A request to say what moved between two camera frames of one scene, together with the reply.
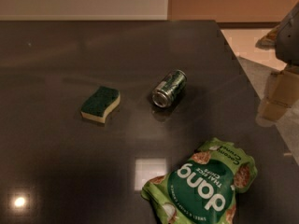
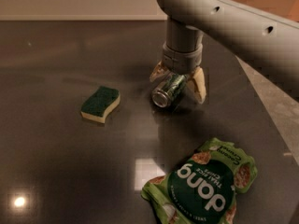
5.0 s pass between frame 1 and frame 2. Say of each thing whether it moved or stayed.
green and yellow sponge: stayed
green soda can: stayed
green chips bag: stayed
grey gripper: moved
